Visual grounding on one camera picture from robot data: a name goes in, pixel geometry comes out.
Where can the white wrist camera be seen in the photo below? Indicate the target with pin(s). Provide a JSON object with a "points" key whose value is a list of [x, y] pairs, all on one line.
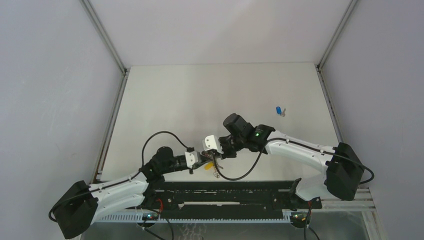
{"points": [[192, 157], [211, 143]]}

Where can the right green circuit board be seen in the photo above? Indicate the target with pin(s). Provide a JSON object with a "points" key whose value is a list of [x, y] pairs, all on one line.
{"points": [[299, 219]]}

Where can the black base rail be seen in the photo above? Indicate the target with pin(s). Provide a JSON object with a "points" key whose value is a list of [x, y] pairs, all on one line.
{"points": [[219, 199]]}

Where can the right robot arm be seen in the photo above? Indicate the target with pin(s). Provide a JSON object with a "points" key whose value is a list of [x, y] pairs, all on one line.
{"points": [[340, 169]]}

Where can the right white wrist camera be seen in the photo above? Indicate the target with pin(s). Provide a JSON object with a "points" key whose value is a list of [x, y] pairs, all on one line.
{"points": [[211, 143]]}

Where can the yellow tagged key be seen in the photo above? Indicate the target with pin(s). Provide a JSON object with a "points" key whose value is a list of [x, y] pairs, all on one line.
{"points": [[209, 166]]}

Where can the blue tagged key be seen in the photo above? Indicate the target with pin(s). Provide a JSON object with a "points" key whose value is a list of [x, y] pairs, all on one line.
{"points": [[281, 111]]}

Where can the green circuit board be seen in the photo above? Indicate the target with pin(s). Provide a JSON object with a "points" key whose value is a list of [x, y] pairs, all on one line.
{"points": [[150, 216], [299, 219]]}

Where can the left green circuit board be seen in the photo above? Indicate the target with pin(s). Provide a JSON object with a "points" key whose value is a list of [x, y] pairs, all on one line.
{"points": [[150, 216]]}

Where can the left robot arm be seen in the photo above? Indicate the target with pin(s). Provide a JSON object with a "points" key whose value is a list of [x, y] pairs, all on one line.
{"points": [[83, 204]]}

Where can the white slotted cable duct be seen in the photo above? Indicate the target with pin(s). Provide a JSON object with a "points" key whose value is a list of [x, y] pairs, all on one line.
{"points": [[136, 217]]}

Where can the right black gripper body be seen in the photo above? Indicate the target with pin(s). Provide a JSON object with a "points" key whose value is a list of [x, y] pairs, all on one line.
{"points": [[230, 146]]}

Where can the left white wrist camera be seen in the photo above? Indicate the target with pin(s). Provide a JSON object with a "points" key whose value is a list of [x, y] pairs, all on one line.
{"points": [[192, 157]]}

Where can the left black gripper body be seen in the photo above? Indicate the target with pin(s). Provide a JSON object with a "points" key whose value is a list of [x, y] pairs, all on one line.
{"points": [[190, 169]]}

